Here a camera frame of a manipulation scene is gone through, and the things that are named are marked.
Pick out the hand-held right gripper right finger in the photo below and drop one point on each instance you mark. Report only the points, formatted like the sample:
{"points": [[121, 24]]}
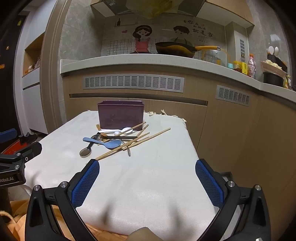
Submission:
{"points": [[210, 183]]}

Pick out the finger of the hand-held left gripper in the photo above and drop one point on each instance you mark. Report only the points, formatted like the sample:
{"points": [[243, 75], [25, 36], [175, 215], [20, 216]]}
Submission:
{"points": [[30, 149], [7, 136]]}

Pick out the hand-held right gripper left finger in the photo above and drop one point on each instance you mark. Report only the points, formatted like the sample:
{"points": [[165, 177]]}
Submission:
{"points": [[85, 183]]}

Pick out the metal spoon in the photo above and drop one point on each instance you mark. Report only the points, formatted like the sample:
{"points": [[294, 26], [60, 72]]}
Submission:
{"points": [[85, 152]]}

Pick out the blue plastic spoon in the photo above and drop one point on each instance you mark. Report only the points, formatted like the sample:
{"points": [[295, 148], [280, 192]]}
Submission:
{"points": [[113, 144]]}

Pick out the small wooden spoon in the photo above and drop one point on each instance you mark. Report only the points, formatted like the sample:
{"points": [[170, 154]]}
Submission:
{"points": [[98, 127]]}

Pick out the purple plastic container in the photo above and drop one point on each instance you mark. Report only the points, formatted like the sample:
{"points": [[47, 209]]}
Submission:
{"points": [[120, 114]]}

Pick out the red object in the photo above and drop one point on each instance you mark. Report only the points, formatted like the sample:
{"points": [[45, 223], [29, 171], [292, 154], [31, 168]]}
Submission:
{"points": [[9, 149]]}

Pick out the white shelving cabinet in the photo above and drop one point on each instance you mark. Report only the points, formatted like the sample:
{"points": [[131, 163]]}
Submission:
{"points": [[34, 104]]}

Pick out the orange hoodie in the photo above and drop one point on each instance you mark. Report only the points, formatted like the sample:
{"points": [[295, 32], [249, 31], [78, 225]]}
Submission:
{"points": [[20, 222]]}

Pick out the white cloth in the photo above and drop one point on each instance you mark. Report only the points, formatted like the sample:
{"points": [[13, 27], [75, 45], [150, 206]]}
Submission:
{"points": [[143, 185]]}

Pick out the black refrigerator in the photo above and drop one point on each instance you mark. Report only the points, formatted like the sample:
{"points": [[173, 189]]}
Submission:
{"points": [[9, 69]]}

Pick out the short grey vent grille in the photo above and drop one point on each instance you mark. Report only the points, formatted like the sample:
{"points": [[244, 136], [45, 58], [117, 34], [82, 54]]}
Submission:
{"points": [[233, 95]]}

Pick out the long grey vent grille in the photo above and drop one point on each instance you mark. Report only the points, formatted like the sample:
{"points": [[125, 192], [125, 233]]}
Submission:
{"points": [[134, 83]]}

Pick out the teal cup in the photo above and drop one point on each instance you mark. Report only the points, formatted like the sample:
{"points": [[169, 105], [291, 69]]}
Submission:
{"points": [[229, 66]]}

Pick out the yellow-lid jar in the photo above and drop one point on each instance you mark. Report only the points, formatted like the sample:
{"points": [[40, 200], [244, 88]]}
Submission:
{"points": [[237, 67]]}

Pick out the black pot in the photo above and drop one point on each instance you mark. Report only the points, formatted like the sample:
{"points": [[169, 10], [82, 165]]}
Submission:
{"points": [[272, 80]]}

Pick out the yellow bottle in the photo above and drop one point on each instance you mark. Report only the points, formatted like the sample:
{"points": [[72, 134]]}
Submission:
{"points": [[243, 66]]}

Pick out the clear plastic bottle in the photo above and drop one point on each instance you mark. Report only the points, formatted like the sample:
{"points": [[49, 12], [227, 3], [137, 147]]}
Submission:
{"points": [[251, 66]]}

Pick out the yellow packet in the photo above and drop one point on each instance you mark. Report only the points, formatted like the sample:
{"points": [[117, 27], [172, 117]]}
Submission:
{"points": [[288, 82]]}

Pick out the glass pot lid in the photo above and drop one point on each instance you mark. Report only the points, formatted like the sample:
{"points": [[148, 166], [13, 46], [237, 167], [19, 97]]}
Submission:
{"points": [[215, 55]]}

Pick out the beige basket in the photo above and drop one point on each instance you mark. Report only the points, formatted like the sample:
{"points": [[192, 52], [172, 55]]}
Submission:
{"points": [[274, 66]]}

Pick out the black utensil holder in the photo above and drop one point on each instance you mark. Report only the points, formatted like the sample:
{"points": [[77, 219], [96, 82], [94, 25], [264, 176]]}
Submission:
{"points": [[281, 61]]}

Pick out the white spatula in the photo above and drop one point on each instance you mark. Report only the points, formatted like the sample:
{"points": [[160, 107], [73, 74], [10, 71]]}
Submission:
{"points": [[276, 49], [270, 49]]}

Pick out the range hood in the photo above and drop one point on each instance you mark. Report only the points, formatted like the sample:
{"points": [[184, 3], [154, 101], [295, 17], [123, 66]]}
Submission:
{"points": [[108, 7]]}

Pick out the white wall appliance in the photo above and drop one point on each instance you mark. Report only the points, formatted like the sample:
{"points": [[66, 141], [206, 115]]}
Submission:
{"points": [[239, 54]]}

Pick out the wooden wall cabinet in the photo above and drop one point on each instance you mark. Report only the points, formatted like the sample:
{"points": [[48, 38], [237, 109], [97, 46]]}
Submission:
{"points": [[226, 11]]}

